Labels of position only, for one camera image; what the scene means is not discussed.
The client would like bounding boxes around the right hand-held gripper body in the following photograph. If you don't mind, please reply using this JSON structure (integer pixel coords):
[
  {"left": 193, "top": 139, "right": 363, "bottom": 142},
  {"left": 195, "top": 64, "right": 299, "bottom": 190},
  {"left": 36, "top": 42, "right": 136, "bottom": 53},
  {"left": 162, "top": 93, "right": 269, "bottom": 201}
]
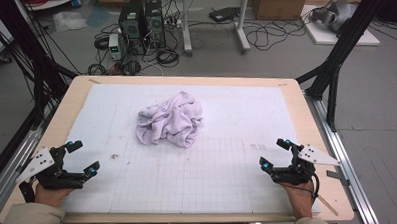
[{"left": 271, "top": 143, "right": 342, "bottom": 186}]

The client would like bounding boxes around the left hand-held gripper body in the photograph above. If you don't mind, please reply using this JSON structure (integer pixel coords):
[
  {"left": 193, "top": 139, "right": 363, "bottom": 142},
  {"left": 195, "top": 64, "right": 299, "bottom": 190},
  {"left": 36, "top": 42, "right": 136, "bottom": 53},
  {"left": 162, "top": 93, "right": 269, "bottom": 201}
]
[{"left": 15, "top": 145, "right": 86, "bottom": 192}]

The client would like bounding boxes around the lilac towel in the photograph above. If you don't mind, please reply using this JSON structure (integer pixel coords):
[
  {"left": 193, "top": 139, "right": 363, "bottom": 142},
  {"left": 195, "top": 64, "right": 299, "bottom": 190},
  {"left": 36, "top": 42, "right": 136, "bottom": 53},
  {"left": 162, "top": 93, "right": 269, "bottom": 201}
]
[{"left": 134, "top": 90, "right": 206, "bottom": 151}]

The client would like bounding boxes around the person's left hand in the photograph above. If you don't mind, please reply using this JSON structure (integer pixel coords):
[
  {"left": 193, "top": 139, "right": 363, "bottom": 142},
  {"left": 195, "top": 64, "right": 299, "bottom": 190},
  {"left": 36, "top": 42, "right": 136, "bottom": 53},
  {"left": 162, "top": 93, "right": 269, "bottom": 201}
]
[{"left": 33, "top": 181, "right": 78, "bottom": 209}]

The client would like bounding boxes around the person's right hand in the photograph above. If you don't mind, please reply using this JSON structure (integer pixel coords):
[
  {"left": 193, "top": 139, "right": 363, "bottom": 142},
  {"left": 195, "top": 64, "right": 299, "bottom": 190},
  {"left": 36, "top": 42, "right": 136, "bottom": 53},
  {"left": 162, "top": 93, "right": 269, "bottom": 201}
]
[{"left": 280, "top": 179, "right": 317, "bottom": 221}]

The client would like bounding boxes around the white grid mat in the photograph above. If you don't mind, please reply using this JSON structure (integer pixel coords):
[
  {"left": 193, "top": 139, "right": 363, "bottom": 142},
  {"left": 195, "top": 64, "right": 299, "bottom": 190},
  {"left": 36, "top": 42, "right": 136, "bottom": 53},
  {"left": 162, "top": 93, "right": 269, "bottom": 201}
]
[{"left": 54, "top": 76, "right": 323, "bottom": 223}]

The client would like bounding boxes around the white power supply unit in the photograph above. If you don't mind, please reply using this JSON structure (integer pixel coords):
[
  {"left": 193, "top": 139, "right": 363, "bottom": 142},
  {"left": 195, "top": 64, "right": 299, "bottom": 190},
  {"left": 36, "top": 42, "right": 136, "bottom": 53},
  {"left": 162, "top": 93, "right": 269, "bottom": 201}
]
[{"left": 108, "top": 33, "right": 124, "bottom": 62}]

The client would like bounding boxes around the white floor board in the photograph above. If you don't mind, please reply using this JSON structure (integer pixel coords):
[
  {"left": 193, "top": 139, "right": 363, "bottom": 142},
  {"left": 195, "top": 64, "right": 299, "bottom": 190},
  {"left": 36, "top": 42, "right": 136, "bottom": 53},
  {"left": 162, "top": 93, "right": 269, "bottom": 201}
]
[{"left": 300, "top": 2, "right": 381, "bottom": 49}]

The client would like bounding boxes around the white desk leg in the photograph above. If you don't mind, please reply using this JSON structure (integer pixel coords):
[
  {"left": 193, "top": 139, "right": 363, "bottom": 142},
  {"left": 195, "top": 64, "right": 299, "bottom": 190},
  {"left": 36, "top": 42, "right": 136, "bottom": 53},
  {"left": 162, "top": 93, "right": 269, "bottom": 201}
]
[
  {"left": 180, "top": 0, "right": 195, "bottom": 58},
  {"left": 234, "top": 0, "right": 253, "bottom": 55}
]

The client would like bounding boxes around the clear plastic bag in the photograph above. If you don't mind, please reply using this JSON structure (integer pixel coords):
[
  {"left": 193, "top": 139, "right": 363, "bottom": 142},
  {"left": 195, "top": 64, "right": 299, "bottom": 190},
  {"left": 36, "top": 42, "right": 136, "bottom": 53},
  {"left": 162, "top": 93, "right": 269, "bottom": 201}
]
[{"left": 52, "top": 9, "right": 89, "bottom": 33}]

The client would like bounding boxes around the wide black computer tower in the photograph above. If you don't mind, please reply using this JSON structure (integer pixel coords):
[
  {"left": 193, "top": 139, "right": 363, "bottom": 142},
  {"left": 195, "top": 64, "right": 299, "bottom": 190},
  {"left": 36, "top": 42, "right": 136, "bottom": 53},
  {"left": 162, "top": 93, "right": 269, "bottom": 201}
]
[{"left": 117, "top": 0, "right": 148, "bottom": 57}]

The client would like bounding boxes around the large cardboard box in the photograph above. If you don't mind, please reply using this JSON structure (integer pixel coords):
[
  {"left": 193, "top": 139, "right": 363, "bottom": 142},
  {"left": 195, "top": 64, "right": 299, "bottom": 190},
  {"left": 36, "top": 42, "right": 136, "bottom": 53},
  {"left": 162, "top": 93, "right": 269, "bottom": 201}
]
[{"left": 252, "top": 0, "right": 312, "bottom": 22}]

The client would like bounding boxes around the grey robot head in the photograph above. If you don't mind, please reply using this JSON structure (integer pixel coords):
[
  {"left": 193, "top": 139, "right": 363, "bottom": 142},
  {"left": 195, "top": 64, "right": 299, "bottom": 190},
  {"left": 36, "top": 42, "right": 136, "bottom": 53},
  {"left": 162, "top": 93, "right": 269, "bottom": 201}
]
[{"left": 309, "top": 0, "right": 360, "bottom": 34}]

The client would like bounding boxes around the flat black device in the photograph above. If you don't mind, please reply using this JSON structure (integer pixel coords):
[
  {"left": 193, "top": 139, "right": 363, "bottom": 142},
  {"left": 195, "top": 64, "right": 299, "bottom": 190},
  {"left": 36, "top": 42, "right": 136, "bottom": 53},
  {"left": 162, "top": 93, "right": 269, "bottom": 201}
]
[{"left": 208, "top": 5, "right": 242, "bottom": 24}]

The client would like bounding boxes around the white round table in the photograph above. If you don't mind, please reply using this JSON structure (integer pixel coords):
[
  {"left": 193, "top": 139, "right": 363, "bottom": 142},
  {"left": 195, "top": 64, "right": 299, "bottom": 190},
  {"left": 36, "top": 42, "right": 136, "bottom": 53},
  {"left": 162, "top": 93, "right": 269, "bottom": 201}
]
[{"left": 23, "top": 0, "right": 79, "bottom": 12}]

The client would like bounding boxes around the narrow black computer tower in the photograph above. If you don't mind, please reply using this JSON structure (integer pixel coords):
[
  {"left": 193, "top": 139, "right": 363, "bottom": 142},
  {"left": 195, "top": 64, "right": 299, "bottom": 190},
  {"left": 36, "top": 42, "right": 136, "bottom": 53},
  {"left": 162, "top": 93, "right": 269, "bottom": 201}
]
[{"left": 144, "top": 0, "right": 167, "bottom": 50}]

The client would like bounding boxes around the white power strip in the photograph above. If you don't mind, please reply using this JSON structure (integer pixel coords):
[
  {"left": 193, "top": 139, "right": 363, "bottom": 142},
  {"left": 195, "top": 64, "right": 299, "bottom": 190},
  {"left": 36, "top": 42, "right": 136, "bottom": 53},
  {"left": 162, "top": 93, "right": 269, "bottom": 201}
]
[{"left": 164, "top": 17, "right": 184, "bottom": 29}]

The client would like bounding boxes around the grey rail bracket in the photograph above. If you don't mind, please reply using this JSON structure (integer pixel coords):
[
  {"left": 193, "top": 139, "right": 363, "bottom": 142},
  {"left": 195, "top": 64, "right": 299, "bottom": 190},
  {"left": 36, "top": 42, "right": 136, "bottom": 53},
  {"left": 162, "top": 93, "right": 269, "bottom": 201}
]
[{"left": 326, "top": 169, "right": 351, "bottom": 189}]

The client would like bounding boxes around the black cable bundle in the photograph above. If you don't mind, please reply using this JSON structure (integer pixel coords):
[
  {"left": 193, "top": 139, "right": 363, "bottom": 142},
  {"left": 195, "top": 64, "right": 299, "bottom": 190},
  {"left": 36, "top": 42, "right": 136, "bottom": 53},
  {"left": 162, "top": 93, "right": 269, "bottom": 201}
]
[{"left": 0, "top": 11, "right": 59, "bottom": 115}]

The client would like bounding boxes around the small coiled black cable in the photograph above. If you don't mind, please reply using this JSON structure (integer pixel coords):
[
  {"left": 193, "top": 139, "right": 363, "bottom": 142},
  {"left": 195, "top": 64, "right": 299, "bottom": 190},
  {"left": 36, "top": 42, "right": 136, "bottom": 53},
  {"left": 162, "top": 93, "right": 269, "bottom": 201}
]
[{"left": 93, "top": 34, "right": 111, "bottom": 52}]

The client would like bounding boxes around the tangle of black floor cables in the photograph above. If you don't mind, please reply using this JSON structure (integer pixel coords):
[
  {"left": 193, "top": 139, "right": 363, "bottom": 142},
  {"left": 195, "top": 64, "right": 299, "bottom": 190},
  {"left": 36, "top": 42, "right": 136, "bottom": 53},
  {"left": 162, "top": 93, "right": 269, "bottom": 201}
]
[{"left": 242, "top": 16, "right": 314, "bottom": 52}]

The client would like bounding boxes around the black metal frame post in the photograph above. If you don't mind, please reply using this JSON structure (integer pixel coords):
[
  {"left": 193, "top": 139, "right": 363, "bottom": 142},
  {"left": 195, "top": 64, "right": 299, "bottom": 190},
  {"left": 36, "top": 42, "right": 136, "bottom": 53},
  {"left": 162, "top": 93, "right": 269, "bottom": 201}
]
[
  {"left": 293, "top": 0, "right": 397, "bottom": 134},
  {"left": 0, "top": 0, "right": 82, "bottom": 133}
]

